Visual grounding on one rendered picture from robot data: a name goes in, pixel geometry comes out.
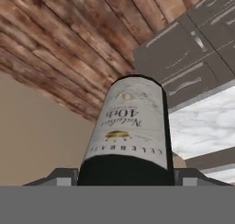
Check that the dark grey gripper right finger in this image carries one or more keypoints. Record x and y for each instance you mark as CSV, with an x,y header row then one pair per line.
x,y
189,173

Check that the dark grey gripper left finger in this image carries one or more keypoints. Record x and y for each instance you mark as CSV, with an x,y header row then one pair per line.
x,y
62,173

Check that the dark wine bottle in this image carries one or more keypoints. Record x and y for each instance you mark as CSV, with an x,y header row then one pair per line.
x,y
131,126

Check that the grey base cabinet run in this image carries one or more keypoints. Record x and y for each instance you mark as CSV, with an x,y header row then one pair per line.
x,y
180,50

